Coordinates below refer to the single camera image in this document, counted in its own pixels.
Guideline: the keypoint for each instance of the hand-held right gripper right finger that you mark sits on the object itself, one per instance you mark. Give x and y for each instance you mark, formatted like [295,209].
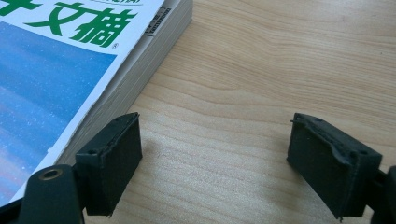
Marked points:
[333,165]

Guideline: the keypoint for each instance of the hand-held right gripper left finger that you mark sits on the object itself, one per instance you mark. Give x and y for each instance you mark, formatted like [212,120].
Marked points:
[109,168]

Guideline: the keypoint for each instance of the blue and white magazine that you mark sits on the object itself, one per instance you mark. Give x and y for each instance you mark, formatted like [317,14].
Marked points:
[53,81]

